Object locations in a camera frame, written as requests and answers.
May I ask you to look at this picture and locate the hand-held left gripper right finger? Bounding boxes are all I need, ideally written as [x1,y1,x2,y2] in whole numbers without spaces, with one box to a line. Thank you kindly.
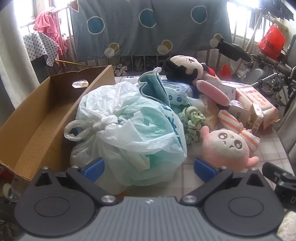
[180,158,269,206]

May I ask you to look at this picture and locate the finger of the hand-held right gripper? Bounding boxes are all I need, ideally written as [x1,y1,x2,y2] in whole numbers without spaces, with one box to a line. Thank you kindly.
[262,162,296,204]

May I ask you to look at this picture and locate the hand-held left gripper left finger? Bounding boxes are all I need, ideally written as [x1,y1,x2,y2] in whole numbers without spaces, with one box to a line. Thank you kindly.
[28,158,118,206]

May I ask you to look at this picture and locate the white green plastic bag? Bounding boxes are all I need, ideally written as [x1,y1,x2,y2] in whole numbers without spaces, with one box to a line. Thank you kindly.
[64,82,188,186]

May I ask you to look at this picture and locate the brown cardboard box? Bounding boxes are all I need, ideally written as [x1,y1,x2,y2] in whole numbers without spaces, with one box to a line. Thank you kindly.
[0,65,116,181]

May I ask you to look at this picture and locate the blue wet wipes pack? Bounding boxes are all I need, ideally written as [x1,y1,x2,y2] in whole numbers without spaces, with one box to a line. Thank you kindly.
[162,81,197,106]

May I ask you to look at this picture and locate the pink plush toy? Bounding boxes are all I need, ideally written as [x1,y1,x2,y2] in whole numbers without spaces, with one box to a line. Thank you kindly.
[200,126,260,172]

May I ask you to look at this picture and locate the green scrunchie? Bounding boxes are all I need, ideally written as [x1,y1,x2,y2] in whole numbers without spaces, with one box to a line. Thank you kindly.
[179,106,207,144]

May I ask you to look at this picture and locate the small brown carton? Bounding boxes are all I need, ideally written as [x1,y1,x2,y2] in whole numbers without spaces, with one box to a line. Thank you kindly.
[228,102,264,135]

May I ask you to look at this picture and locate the red wet wipes pack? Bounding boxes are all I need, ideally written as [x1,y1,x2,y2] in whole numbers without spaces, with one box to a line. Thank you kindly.
[235,85,281,131]

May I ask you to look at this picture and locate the teal towel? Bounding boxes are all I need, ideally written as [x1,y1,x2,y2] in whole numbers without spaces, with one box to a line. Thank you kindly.
[138,67,172,108]

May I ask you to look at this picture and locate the small red bag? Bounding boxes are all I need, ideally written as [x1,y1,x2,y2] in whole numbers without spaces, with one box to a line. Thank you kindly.
[218,63,232,79]

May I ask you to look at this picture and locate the black-haired plush doll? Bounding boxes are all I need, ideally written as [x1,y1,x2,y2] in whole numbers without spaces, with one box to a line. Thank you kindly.
[162,55,218,82]

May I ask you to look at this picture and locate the yellow stick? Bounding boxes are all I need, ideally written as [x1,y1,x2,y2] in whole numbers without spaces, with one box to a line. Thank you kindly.
[54,60,91,68]

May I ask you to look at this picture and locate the wheelchair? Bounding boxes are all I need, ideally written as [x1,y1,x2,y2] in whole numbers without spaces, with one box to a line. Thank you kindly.
[247,34,296,114]

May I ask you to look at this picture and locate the black saddle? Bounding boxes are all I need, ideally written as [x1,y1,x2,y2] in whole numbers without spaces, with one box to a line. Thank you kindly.
[217,38,250,62]

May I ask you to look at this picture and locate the white star-patterned cloth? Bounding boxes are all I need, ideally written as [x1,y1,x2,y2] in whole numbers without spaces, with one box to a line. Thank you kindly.
[23,31,60,67]

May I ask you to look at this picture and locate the red plastic bag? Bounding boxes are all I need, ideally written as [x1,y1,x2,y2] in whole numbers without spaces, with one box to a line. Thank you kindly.
[258,24,286,60]

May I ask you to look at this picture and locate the white curtain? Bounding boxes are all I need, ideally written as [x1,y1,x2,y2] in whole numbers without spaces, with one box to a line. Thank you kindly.
[0,0,40,95]

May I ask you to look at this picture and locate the teal dotted bedsheet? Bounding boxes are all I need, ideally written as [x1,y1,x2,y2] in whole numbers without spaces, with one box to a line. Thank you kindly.
[69,0,233,62]

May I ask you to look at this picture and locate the pink garment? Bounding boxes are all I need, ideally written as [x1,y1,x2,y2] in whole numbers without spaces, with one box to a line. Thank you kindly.
[33,9,69,61]

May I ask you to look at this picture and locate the dark hanging clothes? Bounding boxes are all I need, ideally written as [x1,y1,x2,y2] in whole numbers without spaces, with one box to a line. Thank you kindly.
[249,0,295,29]

